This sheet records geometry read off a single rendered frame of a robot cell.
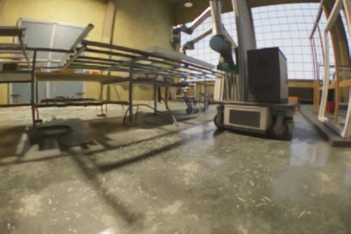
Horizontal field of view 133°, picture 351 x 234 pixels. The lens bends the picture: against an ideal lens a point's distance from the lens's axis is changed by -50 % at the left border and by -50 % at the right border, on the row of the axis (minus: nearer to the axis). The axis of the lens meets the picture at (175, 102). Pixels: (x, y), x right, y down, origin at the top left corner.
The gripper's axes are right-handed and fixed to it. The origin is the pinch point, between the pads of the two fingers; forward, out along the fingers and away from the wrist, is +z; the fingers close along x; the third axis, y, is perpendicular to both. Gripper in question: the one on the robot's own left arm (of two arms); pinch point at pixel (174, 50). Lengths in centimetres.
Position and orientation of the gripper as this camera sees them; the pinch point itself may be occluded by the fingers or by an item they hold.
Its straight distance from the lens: 198.1
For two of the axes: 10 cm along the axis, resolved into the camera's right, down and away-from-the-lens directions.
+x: 7.5, 0.4, -6.6
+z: 0.0, 10.0, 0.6
